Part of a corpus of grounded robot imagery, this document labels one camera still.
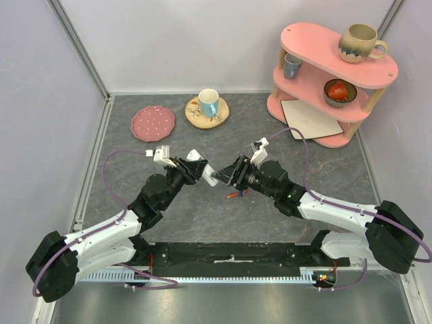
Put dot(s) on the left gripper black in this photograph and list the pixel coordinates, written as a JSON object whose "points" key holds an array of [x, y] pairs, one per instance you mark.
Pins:
{"points": [[192, 171]]}

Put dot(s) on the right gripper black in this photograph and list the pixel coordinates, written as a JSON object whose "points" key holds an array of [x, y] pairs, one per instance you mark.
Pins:
{"points": [[238, 172]]}

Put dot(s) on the white remote control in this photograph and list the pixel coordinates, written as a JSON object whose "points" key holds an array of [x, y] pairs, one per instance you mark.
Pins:
{"points": [[194, 155]]}

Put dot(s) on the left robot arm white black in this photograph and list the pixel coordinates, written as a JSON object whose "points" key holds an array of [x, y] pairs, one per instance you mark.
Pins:
{"points": [[59, 262]]}

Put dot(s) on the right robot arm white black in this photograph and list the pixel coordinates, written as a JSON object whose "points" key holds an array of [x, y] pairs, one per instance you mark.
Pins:
{"points": [[383, 233]]}

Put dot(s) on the beige leaf saucer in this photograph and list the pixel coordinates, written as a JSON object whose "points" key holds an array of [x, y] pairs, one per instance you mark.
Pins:
{"points": [[195, 116]]}

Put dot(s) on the pink dotted plate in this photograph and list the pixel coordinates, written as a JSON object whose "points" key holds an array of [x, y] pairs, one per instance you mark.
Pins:
{"points": [[152, 123]]}

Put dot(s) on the light blue cup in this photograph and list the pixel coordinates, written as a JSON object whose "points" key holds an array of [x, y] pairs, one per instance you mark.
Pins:
{"points": [[208, 102]]}

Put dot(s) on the white square mat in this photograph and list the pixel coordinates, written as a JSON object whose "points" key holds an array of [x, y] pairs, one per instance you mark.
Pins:
{"points": [[311, 122]]}

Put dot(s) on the grey blue mug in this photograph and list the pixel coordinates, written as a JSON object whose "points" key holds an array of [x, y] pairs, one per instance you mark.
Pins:
{"points": [[291, 66]]}

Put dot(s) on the patterned dark bowl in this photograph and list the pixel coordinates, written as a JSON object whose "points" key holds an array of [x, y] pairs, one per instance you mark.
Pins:
{"points": [[352, 93]]}

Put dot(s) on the orange red cup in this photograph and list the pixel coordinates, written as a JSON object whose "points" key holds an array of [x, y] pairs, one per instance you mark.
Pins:
{"points": [[338, 91]]}

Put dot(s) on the pink three-tier shelf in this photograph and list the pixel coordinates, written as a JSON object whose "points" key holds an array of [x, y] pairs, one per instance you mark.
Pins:
{"points": [[317, 46]]}

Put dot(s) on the beige ceramic mug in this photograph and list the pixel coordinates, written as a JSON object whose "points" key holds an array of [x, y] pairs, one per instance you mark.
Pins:
{"points": [[359, 42]]}

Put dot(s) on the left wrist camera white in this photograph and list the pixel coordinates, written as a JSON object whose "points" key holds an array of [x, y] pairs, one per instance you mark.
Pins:
{"points": [[161, 156]]}

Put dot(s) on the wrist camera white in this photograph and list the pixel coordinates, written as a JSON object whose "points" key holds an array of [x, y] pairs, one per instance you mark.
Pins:
{"points": [[161, 156], [260, 153]]}

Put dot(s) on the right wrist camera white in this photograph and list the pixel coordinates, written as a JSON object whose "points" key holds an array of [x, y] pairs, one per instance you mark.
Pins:
{"points": [[260, 153]]}

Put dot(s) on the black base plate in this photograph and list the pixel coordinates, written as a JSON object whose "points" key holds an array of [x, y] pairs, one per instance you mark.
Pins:
{"points": [[223, 260]]}

